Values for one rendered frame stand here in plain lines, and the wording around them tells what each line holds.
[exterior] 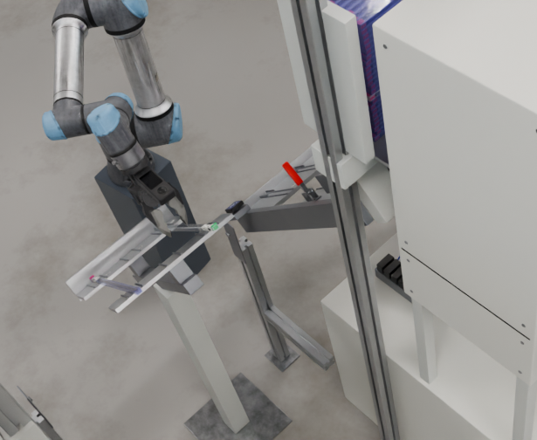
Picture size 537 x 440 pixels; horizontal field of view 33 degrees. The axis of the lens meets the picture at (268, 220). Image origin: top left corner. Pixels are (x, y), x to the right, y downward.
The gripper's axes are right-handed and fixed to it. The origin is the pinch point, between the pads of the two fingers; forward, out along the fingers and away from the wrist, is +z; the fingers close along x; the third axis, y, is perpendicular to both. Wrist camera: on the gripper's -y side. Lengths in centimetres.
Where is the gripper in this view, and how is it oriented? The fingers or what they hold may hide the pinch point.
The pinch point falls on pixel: (177, 227)
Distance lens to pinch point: 225.4
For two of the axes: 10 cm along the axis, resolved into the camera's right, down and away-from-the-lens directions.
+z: 4.5, 7.7, 4.6
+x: -7.3, 6.1, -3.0
